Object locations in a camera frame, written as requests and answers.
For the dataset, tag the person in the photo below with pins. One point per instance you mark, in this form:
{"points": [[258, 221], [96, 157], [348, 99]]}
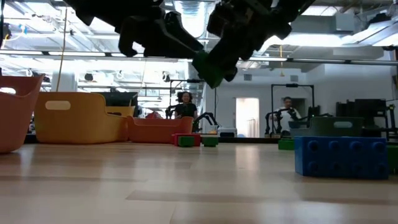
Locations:
{"points": [[287, 102], [186, 110]]}

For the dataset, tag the white pillar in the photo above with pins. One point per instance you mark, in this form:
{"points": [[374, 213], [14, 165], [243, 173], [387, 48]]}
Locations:
{"points": [[66, 77]]}

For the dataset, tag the black table edge rail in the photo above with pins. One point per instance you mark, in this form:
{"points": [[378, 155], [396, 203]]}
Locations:
{"points": [[248, 140]]}

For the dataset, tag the yellow plastic bin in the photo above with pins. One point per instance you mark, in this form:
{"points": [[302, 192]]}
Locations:
{"points": [[124, 111], [77, 118]]}

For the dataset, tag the white box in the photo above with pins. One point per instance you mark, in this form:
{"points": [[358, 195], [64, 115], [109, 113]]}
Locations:
{"points": [[227, 131]]}

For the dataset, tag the orange plastic bin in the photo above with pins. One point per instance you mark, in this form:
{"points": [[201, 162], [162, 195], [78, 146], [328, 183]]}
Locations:
{"points": [[158, 129]]}

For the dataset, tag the red block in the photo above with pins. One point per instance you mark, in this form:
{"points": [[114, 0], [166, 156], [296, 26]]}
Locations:
{"points": [[197, 140]]}

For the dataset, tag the red background object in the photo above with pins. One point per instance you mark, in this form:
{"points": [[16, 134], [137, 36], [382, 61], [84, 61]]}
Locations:
{"points": [[154, 115]]}

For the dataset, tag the grey wall vent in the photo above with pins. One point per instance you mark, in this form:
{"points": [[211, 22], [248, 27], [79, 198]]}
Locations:
{"points": [[294, 78], [247, 77]]}

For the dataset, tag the green plastic building brick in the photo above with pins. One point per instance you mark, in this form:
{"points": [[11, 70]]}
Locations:
{"points": [[210, 142], [206, 70], [186, 142], [285, 145], [393, 160]]}

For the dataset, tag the long ceiling light strip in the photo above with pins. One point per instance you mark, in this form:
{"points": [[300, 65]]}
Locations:
{"points": [[77, 53]]}

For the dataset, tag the salmon plastic bin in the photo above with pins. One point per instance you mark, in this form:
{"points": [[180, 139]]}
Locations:
{"points": [[15, 124]]}

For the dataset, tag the background black robot arm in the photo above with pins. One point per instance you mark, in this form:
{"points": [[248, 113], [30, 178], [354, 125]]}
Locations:
{"points": [[206, 115], [169, 112], [268, 121]]}

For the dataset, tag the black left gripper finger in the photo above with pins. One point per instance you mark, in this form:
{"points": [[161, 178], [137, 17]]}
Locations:
{"points": [[174, 40]]}

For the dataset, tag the grey-green plastic bin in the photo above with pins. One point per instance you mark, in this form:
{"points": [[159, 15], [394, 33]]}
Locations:
{"points": [[323, 127]]}

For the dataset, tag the silver ventilation duct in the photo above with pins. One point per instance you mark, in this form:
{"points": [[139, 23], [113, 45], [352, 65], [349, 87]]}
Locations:
{"points": [[192, 18]]}

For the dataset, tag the black equipment rack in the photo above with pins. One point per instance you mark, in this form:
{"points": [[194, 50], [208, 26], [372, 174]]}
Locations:
{"points": [[370, 109]]}

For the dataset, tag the blue plastic building brick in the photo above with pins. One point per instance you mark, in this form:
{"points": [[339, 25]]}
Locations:
{"points": [[342, 158]]}

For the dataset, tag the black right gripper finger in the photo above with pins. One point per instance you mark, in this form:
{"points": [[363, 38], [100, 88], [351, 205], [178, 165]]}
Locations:
{"points": [[228, 53], [231, 73]]}

